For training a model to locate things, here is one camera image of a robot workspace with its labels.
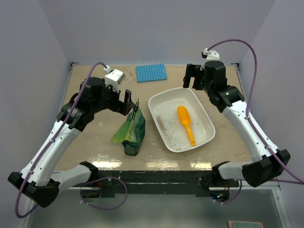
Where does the orange plastic scoop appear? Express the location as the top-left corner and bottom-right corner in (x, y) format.
(177, 105), (196, 146)

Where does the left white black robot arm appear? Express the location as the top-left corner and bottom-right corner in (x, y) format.
(8, 77), (134, 208)

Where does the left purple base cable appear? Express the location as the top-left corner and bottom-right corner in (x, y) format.
(80, 177), (129, 210)

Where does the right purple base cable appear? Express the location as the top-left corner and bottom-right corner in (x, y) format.
(213, 180), (243, 205)

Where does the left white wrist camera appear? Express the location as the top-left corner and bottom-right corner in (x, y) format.
(104, 66), (125, 92)

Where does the green litter bag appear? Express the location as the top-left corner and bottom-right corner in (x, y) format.
(111, 107), (146, 156)

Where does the white litter box tray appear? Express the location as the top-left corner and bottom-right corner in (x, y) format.
(148, 87), (216, 153)

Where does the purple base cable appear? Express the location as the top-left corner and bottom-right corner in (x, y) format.
(213, 180), (243, 205)
(80, 177), (129, 210)

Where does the pink green board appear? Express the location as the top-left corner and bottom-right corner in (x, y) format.
(228, 220), (263, 228)

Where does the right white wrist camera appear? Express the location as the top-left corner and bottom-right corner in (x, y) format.
(200, 48), (220, 71)

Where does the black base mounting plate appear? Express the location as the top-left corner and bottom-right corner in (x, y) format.
(77, 171), (239, 198)

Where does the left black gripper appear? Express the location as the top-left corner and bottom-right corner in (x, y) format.
(92, 79), (134, 115)

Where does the black bag clip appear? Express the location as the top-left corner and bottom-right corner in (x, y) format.
(132, 99), (139, 120)

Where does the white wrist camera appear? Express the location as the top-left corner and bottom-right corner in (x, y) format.
(104, 66), (125, 92)
(200, 48), (220, 71)

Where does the blue studded plate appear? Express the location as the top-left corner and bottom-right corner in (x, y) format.
(135, 64), (167, 83)

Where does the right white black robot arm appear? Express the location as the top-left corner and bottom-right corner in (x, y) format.
(183, 61), (291, 187)

